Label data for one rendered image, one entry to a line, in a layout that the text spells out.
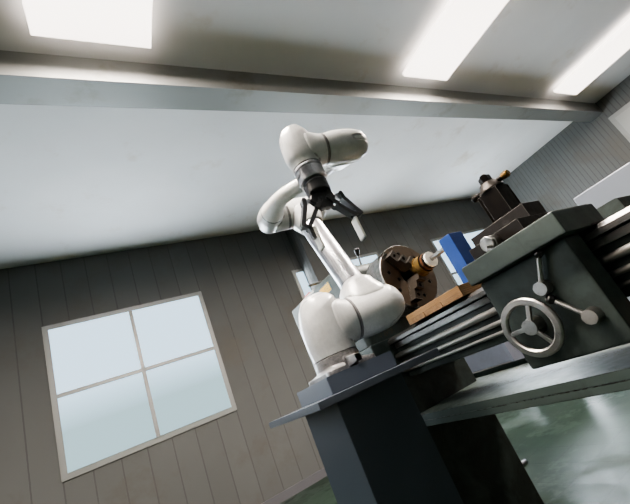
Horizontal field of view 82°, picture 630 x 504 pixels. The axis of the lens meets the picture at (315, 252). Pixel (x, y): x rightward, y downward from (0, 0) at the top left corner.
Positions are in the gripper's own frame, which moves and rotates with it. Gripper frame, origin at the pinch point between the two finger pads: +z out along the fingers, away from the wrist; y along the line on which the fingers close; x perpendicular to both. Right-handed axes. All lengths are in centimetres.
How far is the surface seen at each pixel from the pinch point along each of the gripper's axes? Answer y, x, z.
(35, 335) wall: 163, -324, -120
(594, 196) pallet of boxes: -256, -69, -14
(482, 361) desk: -235, -242, 70
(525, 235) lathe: -34.7, 22.8, 20.5
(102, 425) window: 122, -327, -18
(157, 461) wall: 85, -333, 30
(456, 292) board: -41.4, -15.5, 22.7
